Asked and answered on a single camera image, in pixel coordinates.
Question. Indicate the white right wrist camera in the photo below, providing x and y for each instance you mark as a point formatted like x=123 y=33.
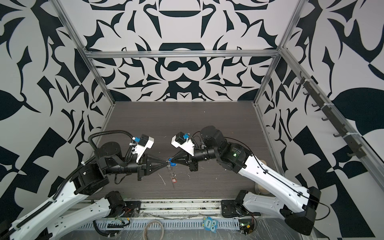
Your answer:
x=185 y=142

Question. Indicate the blue owl toy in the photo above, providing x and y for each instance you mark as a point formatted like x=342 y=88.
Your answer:
x=210 y=224

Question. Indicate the blue capped silver key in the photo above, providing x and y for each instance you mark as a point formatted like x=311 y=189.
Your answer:
x=170 y=163

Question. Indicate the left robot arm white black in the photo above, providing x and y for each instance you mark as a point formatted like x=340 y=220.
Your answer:
x=50 y=221

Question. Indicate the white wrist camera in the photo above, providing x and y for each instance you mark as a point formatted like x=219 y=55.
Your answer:
x=139 y=146
x=185 y=142

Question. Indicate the white slotted cable duct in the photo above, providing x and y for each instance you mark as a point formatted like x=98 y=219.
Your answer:
x=178 y=224

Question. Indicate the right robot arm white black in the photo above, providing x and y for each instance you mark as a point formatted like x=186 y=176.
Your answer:
x=293 y=203

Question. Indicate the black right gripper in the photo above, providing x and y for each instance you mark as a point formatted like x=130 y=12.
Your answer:
x=192 y=161

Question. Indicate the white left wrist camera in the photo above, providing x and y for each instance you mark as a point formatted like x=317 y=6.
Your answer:
x=139 y=146

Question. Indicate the green lit circuit board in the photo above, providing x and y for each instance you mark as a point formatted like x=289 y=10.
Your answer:
x=247 y=226

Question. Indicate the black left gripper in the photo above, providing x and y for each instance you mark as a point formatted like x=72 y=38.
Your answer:
x=141 y=167

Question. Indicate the black wall hook rack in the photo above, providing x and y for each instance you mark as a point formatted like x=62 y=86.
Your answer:
x=334 y=116

